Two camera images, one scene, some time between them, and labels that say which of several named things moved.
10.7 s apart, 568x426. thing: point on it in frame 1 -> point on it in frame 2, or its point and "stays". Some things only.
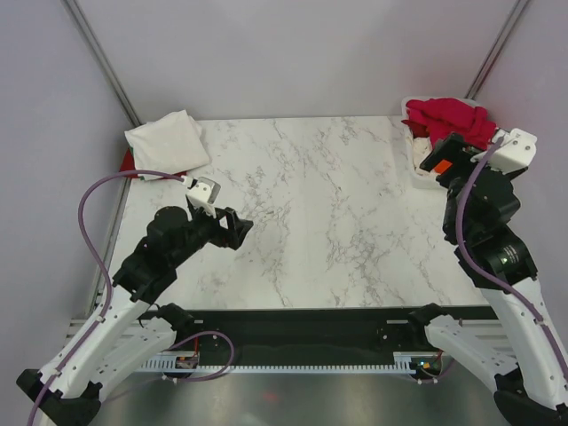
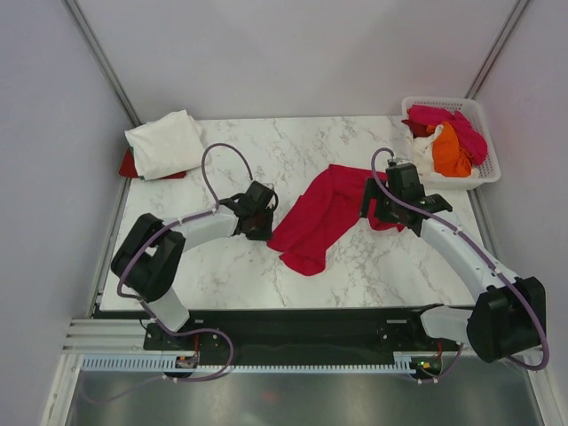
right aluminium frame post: [497, 49] stays
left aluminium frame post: [72, 8] stays
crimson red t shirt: [437, 117] -> [303, 240]
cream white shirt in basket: [422, 148] stays
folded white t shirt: [173, 144] stays
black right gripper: [450, 148] -> [373, 191]
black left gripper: [233, 236] -> [265, 233]
